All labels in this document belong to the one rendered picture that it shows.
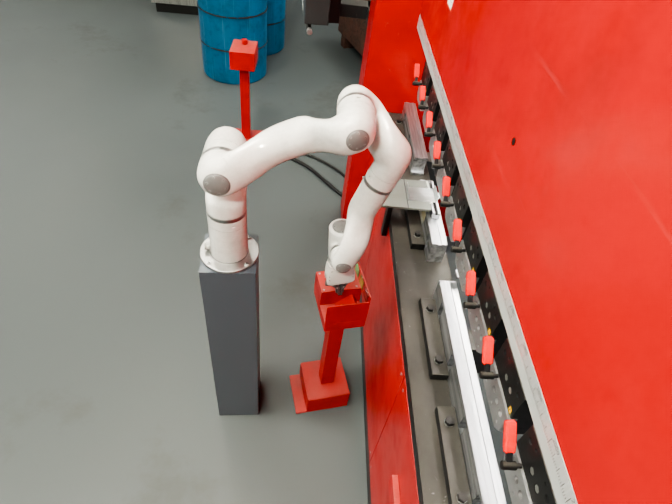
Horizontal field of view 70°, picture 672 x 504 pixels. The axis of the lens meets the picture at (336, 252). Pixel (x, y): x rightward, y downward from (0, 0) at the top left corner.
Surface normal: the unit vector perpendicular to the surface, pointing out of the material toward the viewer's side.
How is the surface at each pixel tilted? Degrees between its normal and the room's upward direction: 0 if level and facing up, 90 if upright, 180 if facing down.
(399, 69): 90
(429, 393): 0
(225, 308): 90
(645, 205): 90
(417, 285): 0
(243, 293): 90
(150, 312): 0
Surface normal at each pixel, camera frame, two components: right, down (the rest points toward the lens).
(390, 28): 0.00, 0.72
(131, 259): 0.11, -0.70
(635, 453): -0.99, -0.07
